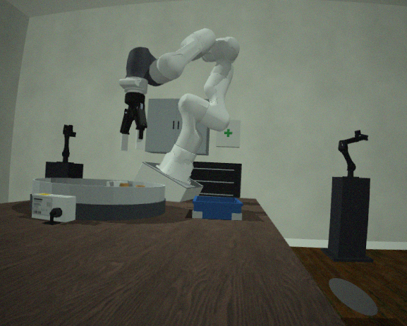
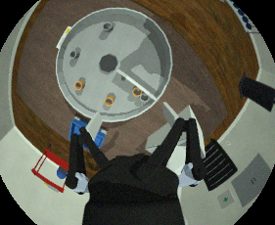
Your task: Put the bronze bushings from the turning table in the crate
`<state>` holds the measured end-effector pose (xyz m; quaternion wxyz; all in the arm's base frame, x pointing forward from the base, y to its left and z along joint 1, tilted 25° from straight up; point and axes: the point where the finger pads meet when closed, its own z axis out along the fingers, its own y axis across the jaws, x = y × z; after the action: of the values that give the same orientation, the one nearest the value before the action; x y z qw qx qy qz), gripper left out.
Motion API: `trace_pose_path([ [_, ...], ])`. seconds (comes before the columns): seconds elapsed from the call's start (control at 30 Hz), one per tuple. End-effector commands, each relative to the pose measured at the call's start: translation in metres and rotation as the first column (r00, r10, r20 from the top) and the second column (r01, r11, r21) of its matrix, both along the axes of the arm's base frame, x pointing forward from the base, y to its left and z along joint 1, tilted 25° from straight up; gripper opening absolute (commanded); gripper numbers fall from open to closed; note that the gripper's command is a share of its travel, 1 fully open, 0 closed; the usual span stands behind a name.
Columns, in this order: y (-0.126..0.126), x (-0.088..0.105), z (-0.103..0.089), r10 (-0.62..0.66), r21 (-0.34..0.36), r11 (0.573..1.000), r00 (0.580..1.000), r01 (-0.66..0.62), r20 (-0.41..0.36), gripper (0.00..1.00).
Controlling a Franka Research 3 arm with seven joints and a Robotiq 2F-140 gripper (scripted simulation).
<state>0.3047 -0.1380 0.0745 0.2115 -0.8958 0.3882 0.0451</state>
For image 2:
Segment blue open crate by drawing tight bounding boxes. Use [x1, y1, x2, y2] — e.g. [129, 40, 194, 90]
[69, 116, 107, 150]

